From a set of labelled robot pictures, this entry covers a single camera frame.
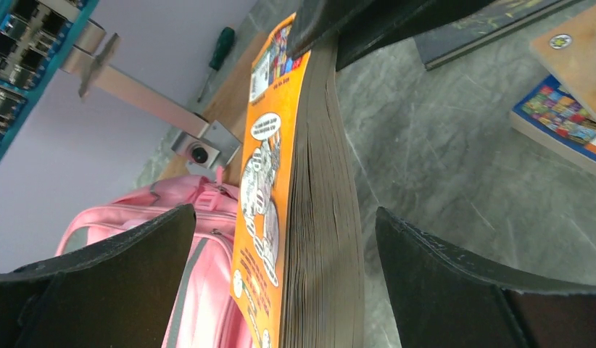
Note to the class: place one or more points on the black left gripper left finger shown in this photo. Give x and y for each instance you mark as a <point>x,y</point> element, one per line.
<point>118,292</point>

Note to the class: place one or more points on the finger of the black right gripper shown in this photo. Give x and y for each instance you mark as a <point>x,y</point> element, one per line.
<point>386,22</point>
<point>315,20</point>

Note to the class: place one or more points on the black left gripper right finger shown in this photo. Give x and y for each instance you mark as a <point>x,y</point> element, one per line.
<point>443,295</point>

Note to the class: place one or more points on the pink school backpack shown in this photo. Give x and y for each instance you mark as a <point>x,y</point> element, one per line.
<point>204,313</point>

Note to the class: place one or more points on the orange paperback book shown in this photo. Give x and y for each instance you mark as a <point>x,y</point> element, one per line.
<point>297,268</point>

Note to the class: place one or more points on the dark glossy book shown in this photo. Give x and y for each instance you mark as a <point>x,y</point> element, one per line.
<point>449,42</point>

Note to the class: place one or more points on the brown wooden board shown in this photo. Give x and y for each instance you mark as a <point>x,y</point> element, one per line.
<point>229,106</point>

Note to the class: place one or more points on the blue orange book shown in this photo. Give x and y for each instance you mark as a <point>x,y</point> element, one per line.
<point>552,117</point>

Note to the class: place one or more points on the tan cover Othello book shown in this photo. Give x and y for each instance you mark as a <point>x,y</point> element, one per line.
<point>568,52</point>

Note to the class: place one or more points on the green handled screwdriver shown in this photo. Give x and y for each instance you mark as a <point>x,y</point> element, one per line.
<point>223,47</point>

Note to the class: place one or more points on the grey metal switch stand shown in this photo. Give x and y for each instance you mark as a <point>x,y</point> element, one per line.
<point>205,144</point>

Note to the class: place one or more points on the dark grey network switch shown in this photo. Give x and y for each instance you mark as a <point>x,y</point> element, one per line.
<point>36,38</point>

